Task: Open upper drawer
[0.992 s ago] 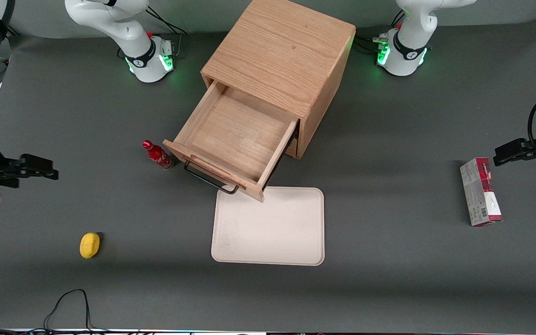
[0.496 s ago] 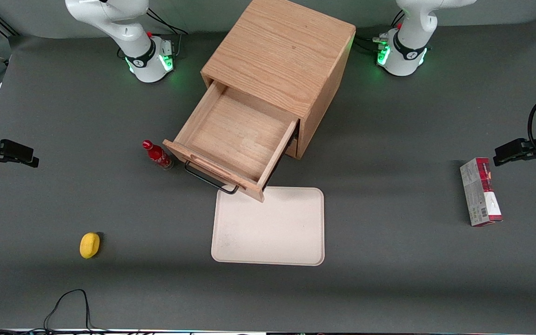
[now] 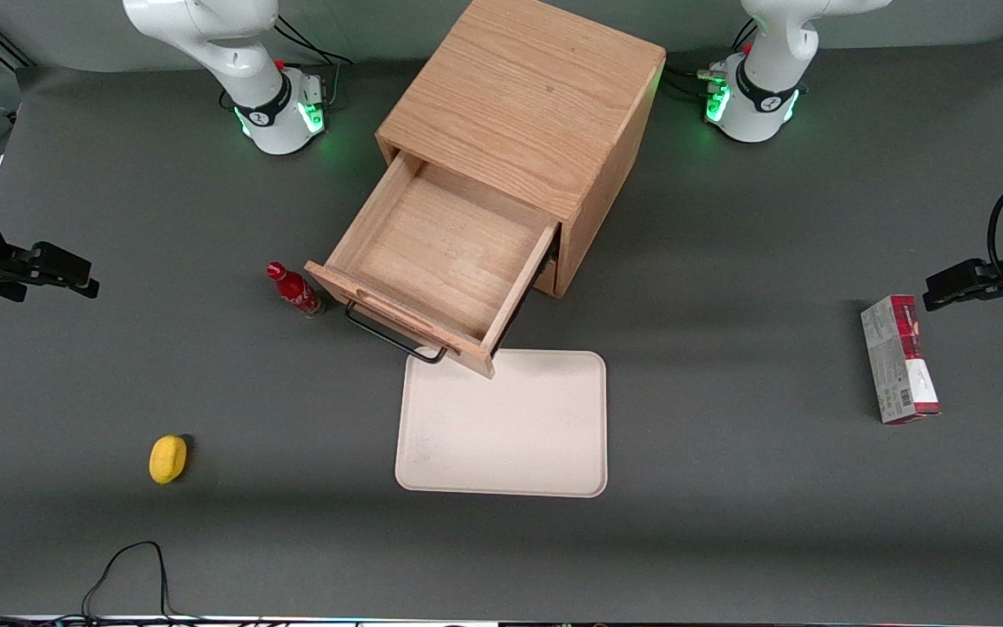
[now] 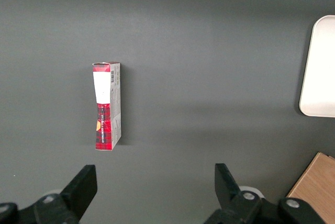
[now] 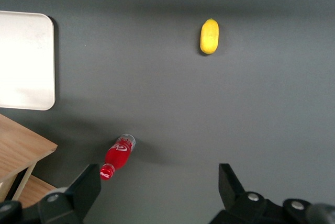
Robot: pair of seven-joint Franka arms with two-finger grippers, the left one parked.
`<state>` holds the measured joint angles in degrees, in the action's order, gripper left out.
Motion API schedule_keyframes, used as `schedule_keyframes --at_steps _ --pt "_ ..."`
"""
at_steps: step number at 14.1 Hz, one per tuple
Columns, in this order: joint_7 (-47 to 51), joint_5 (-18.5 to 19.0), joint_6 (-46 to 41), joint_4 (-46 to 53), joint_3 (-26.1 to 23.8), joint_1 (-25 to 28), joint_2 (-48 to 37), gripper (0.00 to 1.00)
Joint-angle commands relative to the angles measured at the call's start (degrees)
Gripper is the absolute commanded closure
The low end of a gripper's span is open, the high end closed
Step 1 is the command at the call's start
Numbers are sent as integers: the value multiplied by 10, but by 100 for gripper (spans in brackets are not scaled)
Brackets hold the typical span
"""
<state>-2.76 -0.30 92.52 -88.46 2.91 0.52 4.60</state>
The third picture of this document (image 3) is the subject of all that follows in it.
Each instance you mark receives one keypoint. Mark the wooden drawer with knot mark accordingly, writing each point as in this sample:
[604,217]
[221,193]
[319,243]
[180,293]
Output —
[449,252]

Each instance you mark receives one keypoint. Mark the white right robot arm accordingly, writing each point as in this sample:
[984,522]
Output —
[240,61]

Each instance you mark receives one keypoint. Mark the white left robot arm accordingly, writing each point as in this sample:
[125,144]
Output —
[767,87]

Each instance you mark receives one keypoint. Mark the wooden drawer cabinet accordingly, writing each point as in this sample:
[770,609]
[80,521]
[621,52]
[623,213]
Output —
[528,87]

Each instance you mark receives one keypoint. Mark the grey and red carton box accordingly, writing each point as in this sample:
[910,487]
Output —
[898,366]

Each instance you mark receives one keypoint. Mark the yellow lemon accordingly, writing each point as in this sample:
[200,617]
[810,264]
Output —
[168,459]

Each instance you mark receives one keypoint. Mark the red cola bottle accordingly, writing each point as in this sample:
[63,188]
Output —
[297,292]

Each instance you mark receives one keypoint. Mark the beige rectangular tray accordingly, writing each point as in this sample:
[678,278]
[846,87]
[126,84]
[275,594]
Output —
[501,427]

